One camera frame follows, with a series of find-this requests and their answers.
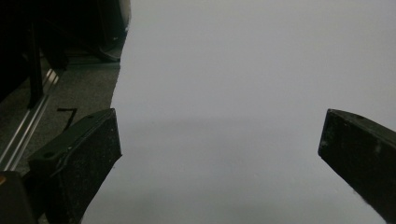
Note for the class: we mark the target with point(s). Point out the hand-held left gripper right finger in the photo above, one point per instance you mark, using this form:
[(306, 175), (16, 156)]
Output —
[(361, 158)]

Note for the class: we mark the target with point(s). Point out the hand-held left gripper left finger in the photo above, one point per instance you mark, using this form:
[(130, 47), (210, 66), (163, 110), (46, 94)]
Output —
[(81, 161)]

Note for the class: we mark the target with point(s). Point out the black metal stand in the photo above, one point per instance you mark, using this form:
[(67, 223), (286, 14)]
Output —
[(35, 65)]

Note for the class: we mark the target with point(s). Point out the dark chair base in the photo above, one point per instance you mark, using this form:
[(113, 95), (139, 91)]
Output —
[(109, 43)]

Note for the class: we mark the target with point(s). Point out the aluminium rail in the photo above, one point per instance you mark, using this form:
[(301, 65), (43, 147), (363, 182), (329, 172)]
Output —
[(26, 127)]

